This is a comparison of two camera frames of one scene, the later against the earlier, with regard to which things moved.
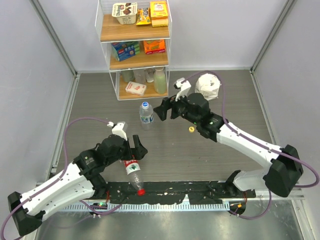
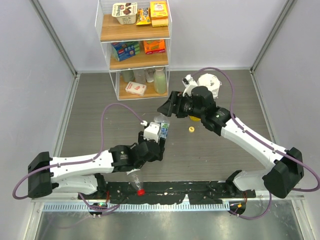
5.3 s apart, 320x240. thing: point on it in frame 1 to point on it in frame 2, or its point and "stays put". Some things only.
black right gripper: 168,103 stays put
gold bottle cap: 191,129 stays put
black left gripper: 138,151 to 161,141
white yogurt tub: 125,12 stays put
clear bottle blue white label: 146,115 to 164,126
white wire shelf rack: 136,36 stays put
